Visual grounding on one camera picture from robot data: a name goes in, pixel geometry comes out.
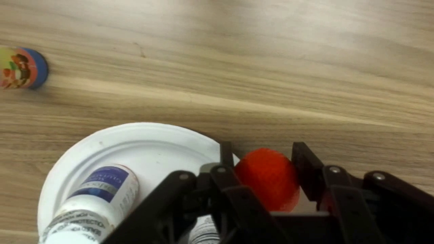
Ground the blue bowling pin bottle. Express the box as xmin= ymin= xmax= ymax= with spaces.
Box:
xmin=0 ymin=45 xmax=50 ymax=90

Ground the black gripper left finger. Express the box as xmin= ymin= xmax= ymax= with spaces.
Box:
xmin=101 ymin=139 xmax=290 ymax=244

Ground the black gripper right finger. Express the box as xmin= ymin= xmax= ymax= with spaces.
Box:
xmin=291 ymin=140 xmax=434 ymax=244

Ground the red toy tomato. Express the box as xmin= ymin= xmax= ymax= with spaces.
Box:
xmin=232 ymin=146 xmax=301 ymax=212

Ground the white round plate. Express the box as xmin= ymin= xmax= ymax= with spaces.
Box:
xmin=36 ymin=120 xmax=241 ymax=244

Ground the plain white pill bottle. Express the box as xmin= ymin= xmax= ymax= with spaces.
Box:
xmin=40 ymin=163 xmax=142 ymax=244

